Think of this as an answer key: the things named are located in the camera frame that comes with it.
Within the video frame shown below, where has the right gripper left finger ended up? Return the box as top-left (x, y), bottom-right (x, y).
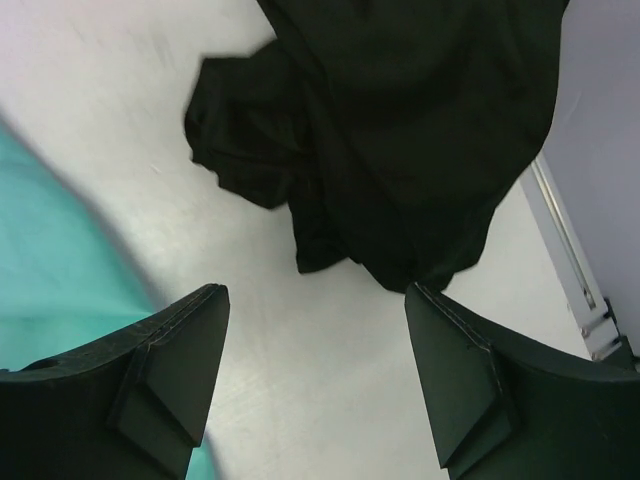
top-left (1, 284), bottom-right (229, 479)

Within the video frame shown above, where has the black t shirt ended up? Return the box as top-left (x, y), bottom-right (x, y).
top-left (184, 0), bottom-right (567, 293)

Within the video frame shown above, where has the teal t shirt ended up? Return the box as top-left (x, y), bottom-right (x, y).
top-left (1, 129), bottom-right (215, 479)

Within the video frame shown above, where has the aluminium right side rail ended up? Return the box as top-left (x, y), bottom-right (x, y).
top-left (520, 155), bottom-right (639, 370)

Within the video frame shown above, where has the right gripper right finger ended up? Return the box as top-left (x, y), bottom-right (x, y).
top-left (405, 284), bottom-right (639, 479)

